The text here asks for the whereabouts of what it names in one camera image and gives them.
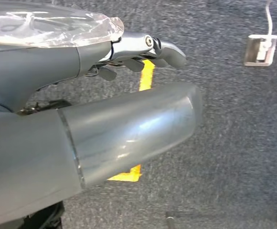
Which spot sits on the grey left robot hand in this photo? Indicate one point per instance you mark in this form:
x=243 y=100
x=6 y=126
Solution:
x=104 y=136

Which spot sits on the black mesh robot foot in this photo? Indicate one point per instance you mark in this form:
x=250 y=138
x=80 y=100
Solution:
x=48 y=106

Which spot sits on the yellow floor tape square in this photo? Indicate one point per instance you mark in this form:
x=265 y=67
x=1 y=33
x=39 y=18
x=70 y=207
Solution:
x=147 y=75

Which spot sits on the metal floor socket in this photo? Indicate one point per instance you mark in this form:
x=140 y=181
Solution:
x=260 y=52

